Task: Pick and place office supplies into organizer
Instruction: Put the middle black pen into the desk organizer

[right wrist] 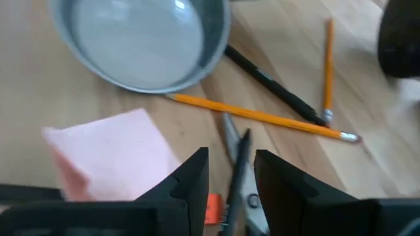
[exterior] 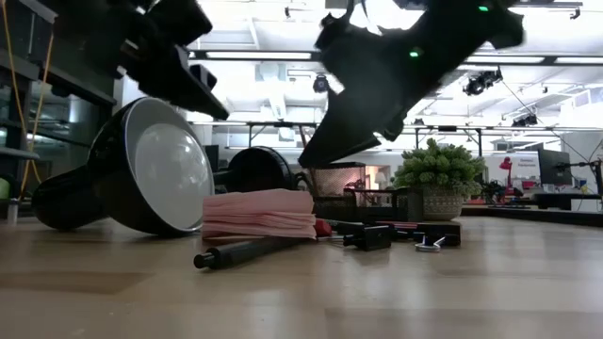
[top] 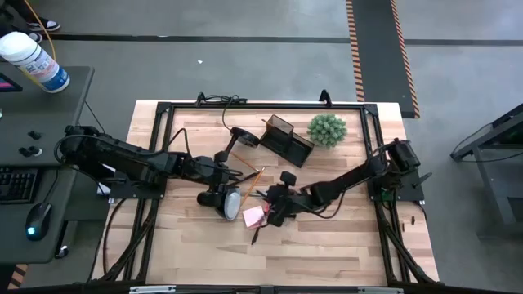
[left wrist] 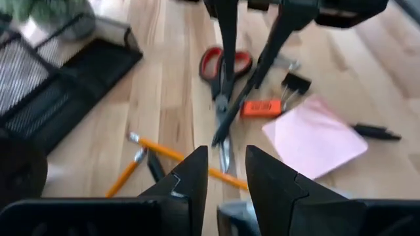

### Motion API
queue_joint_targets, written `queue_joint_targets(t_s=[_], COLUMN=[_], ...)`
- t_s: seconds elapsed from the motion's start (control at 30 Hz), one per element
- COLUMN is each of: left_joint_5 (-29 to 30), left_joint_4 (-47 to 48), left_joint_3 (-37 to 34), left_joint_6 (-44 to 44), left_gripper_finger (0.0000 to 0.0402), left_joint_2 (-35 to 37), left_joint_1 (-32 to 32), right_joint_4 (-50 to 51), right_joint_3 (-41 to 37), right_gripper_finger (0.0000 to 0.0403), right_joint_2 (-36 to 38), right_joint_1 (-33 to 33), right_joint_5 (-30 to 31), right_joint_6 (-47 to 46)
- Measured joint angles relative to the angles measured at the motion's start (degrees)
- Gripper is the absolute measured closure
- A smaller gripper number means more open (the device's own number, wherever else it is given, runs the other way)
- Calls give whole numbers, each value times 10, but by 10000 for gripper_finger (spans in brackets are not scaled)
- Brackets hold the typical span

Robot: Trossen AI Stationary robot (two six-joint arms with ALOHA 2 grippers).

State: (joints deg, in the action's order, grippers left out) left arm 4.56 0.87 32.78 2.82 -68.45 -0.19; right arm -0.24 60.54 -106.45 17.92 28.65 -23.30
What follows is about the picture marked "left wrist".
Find black binder clip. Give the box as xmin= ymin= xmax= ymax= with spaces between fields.
xmin=280 ymin=72 xmax=312 ymax=111

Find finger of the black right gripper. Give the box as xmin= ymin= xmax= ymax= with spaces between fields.
xmin=213 ymin=0 xmax=239 ymax=99
xmin=254 ymin=0 xmax=319 ymax=88

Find green artificial potted plant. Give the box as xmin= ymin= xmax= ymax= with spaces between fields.
xmin=0 ymin=0 xmax=96 ymax=42

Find black desk lamp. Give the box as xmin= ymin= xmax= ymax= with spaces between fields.
xmin=0 ymin=129 xmax=49 ymax=210

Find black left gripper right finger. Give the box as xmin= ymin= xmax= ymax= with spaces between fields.
xmin=245 ymin=145 xmax=420 ymax=236

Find black mesh desk organizer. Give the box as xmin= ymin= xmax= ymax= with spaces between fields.
xmin=0 ymin=12 xmax=144 ymax=155

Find thin black pen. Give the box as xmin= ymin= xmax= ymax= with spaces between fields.
xmin=146 ymin=149 xmax=167 ymax=184

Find long black pen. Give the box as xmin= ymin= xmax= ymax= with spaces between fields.
xmin=211 ymin=70 xmax=263 ymax=148

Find pink sticky note pad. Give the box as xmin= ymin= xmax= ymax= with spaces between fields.
xmin=261 ymin=94 xmax=369 ymax=180

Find yellow pencil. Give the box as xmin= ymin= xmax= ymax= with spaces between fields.
xmin=127 ymin=132 xmax=249 ymax=191
xmin=104 ymin=147 xmax=148 ymax=199

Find orange eraser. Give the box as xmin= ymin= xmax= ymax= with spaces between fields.
xmin=240 ymin=100 xmax=283 ymax=119

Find red-handled scissors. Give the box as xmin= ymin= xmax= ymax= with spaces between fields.
xmin=199 ymin=46 xmax=254 ymax=174

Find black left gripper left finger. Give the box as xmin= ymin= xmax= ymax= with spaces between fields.
xmin=0 ymin=146 xmax=209 ymax=236

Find short black marker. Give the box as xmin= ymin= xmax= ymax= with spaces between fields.
xmin=351 ymin=123 xmax=402 ymax=142

